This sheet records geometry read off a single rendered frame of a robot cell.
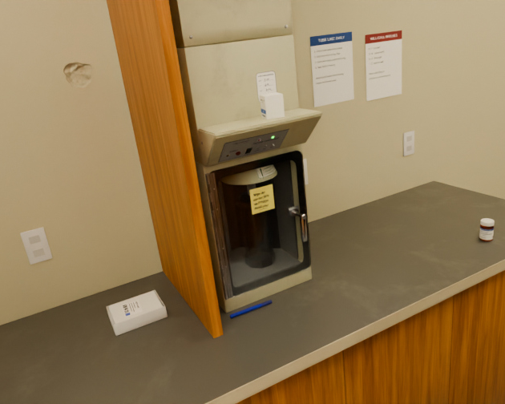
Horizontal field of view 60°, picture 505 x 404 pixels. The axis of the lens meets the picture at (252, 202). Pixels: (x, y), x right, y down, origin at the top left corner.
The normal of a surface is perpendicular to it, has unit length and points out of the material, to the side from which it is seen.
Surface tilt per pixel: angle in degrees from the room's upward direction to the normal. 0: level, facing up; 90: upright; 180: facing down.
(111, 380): 0
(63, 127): 90
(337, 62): 90
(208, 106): 90
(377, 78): 90
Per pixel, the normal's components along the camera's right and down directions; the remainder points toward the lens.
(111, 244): 0.47, 0.26
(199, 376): -0.11, -0.93
